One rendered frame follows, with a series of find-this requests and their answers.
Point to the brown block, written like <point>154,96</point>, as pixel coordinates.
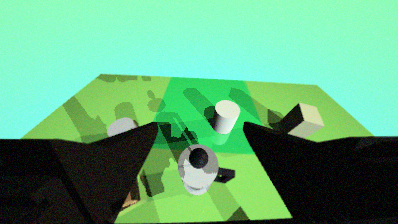
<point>133,196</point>

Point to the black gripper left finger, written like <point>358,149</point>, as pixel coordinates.
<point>98,175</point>

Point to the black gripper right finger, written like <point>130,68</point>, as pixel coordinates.
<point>306,173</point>

